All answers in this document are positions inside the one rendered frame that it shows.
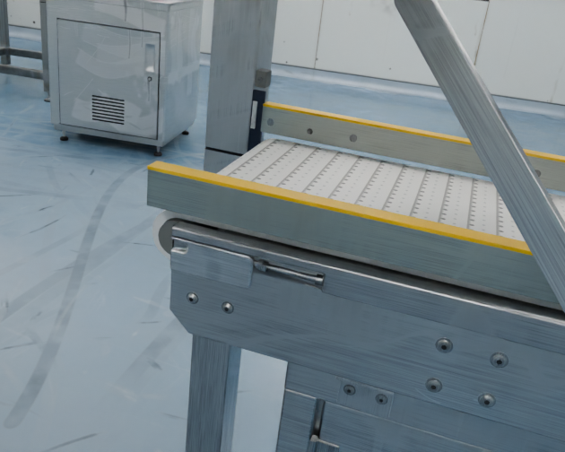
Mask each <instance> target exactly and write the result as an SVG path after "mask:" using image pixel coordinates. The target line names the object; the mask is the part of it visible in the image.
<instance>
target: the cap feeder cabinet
mask: <svg viewBox="0 0 565 452"><path fill-rule="evenodd" d="M46 4H47V26H48V70H49V94H50V116H51V124H54V129H56V130H63V131H62V133H63V136H61V137H60V140H61V141H67V140H68V137H67V136H65V131H68V132H74V133H79V134H85V135H95V136H100V137H106V138H111V139H117V140H123V141H128V142H134V143H144V144H149V145H155V146H156V149H157V152H155V153H154V156H162V153H161V152H160V148H161V147H163V146H164V145H166V144H167V143H168V142H170V141H171V140H172V139H174V138H175V137H176V136H178V135H179V134H181V133H182V134H183V135H189V132H188V131H187V128H189V127H190V126H192V125H193V124H194V120H195V119H196V109H197V93H198V77H199V61H200V46H201V29H202V14H203V5H204V0H46Z"/></svg>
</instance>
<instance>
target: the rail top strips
mask: <svg viewBox="0 0 565 452"><path fill-rule="evenodd" d="M263 106H265V107H269V108H274V109H283V110H288V111H292V112H298V113H302V114H307V115H312V116H317V117H326V118H331V119H335V120H341V121H345V122H350V123H355V124H360V125H365V126H374V127H378V128H384V129H388V130H393V131H398V132H403V133H407V134H413V135H421V136H427V137H431V138H436V139H441V140H446V141H450V142H456V143H464V144H470V145H472V144H471V142H470V141H469V139H468V138H463V137H458V136H453V135H444V134H440V133H434V132H430V131H424V130H420V129H415V128H410V127H405V126H396V125H391V124H386V123H381V122H376V121H371V120H367V119H361V118H356V117H347V116H343V115H337V114H333V113H327V112H323V111H318V110H313V109H304V108H299V107H294V106H289V105H284V104H280V103H274V102H270V101H267V102H265V103H264V104H263ZM523 150H524V152H525V154H526V155H527V156H532V157H536V158H542V159H546V160H551V161H560V162H565V156H560V155H555V154H550V153H545V152H536V151H531V150H527V149H523ZM147 169H148V170H155V171H159V172H163V173H167V174H170V175H175V176H179V177H183V178H191V179H194V180H199V181H203V182H207V183H211V184H215V185H219V186H223V187H230V188H235V189H238V190H243V191H247V192H251V193H255V194H260V195H263V196H271V197H274V198H279V199H282V200H287V201H291V202H295V203H299V204H306V205H310V206H315V207H318V208H323V209H327V210H331V211H335V212H339V213H347V214H350V215H355V216H359V217H362V218H367V219H371V220H375V221H379V222H386V223H391V224H394V225H399V226H403V227H406V228H411V229H415V230H422V231H427V232H430V233H435V234H439V235H443V236H447V237H451V238H455V239H462V240H466V241H471V242H474V243H479V244H483V245H487V246H491V247H496V248H502V249H506V250H510V251H515V252H518V253H523V254H527V255H531V256H532V255H533V254H532V252H531V251H530V249H529V247H528V245H527V244H526V242H525V241H521V240H517V239H510V238H505V237H501V236H497V235H493V234H489V233H485V232H480V231H476V230H468V229H465V228H460V227H457V226H452V225H448V224H444V223H439V222H432V221H428V220H423V219H420V218H415V217H412V216H407V215H402V214H399V213H391V212H387V211H383V210H379V209H375V208H370V207H367V206H362V205H357V204H350V203H346V202H342V201H338V200H334V199H330V198H325V197H321V196H313V195H310V194H305V193H301V192H297V191H293V190H289V189H285V188H280V187H273V186H268V185H265V184H260V183H256V182H252V181H248V180H244V179H239V178H232V177H228V176H223V175H220V174H215V173H212V172H207V171H202V170H199V169H191V168H187V167H183V166H179V165H175V164H170V163H167V162H162V161H156V162H154V163H152V164H150V165H148V166H147Z"/></svg>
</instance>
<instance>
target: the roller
mask: <svg viewBox="0 0 565 452"><path fill-rule="evenodd" d="M179 222H186V223H191V224H194V225H198V226H202V227H206V228H209V229H213V230H218V229H219V228H217V227H214V226H210V225H206V224H202V223H199V222H192V221H188V220H184V219H180V218H170V219H168V220H167V221H165V222H164V223H163V225H162V226H161V227H160V230H159V234H158V237H159V242H160V244H161V247H162V248H163V249H164V250H165V251H166V252H167V253H168V254H170V251H171V250H172V248H174V239H171V236H172V234H171V232H172V227H173V226H175V225H176V224H177V223H179ZM172 237H173V236H172Z"/></svg>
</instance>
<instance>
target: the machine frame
mask: <svg viewBox="0 0 565 452"><path fill-rule="evenodd" d="M277 4H278V0H214V4H213V31H212V45H211V59H210V73H209V87H208V101H207V116H206V129H205V144H204V146H206V148H204V171H207V172H212V173H215V174H217V173H218V172H220V171H221V170H223V169H224V168H226V167H227V166H229V165H230V164H231V163H233V162H234V161H235V160H237V159H238V158H239V157H241V156H242V155H244V154H245V153H247V152H248V136H249V126H250V116H251V106H252V97H253V90H260V91H266V95H265V102H267V99H268V91H269V86H268V87H266V88H260V87H256V70H259V69H262V68H264V69H269V70H271V64H272V55H273V46H274V30H275V21H276V13H277ZM241 351H242V349H241V348H239V347H236V346H232V345H229V344H226V343H220V342H217V341H214V340H211V339H208V338H204V337H202V336H198V335H193V340H192V354H191V368H190V382H189V397H188V410H187V438H186V452H231V447H232V438H233V429H234V421H235V412H236V403H237V394H238V385H239V369H240V360H241Z"/></svg>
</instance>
